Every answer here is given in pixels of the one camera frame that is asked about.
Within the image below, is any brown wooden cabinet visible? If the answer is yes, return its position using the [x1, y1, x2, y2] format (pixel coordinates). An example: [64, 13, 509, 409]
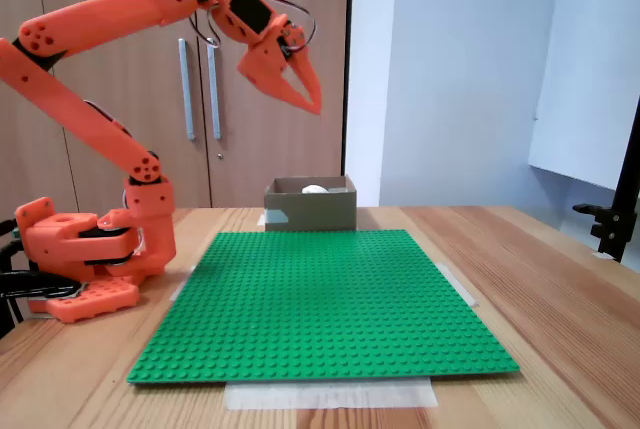
[0, 0, 355, 210]

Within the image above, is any metal cabinet handle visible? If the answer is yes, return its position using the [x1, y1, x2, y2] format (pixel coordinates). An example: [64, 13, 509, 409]
[178, 38, 197, 142]
[206, 37, 223, 141]

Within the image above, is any black power cable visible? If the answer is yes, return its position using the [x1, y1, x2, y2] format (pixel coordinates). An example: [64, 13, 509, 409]
[0, 217, 26, 339]

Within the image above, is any green studded baseplate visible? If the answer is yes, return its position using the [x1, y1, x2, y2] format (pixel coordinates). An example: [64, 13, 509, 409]
[125, 228, 521, 386]

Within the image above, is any beige masking tape strip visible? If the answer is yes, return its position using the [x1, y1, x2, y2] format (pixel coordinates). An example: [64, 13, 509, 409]
[168, 263, 197, 303]
[223, 377, 440, 411]
[433, 261, 480, 308]

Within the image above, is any open cardboard box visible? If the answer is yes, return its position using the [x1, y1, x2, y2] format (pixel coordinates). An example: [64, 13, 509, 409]
[263, 174, 359, 233]

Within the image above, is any gripper servo cable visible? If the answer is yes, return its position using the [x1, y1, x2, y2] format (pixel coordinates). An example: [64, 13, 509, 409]
[188, 0, 318, 53]

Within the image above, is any black clamp stand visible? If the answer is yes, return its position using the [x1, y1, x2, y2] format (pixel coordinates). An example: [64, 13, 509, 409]
[572, 96, 640, 264]

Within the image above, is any white wall panel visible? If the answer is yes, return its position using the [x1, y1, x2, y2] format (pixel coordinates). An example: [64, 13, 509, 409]
[527, 0, 640, 193]

